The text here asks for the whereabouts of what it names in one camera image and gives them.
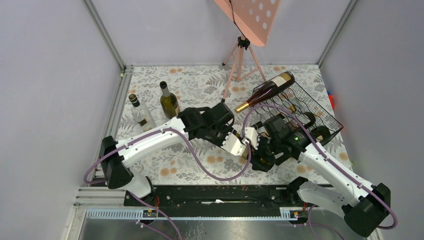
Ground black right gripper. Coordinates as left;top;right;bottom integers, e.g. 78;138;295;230
246;132;282;173

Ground green wine bottle brown label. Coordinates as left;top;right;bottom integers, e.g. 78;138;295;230
238;132;256;159

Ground olive wine bottle black cap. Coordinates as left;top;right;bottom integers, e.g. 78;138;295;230
274;151;299;166

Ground dark wine bottle beside arm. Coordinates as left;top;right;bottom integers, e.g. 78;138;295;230
159;81;180;119

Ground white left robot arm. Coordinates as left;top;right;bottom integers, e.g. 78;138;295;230
99;102;246;206

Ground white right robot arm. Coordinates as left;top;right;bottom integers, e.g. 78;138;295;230
243;112;393;238

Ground clear liquor bottle black cap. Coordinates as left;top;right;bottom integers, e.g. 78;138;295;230
128;93;157;132

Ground red wine bottle gold cap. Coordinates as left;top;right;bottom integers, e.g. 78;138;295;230
234;71;295;114

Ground pink music stand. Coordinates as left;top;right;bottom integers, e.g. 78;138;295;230
215;0;282;102

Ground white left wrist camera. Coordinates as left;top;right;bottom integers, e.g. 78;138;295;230
221;132;246;157

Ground grey slotted cable duct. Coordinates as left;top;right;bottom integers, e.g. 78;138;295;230
85;207;298;221

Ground black wire wine rack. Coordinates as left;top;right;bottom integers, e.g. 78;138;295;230
254;83;343;155

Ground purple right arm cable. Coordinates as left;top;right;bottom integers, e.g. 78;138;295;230
241;103;398;240

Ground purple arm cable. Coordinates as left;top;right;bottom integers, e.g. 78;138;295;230
241;103;398;240
82;127;253;240

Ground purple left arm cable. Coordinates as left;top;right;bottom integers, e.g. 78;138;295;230
82;127;253;240

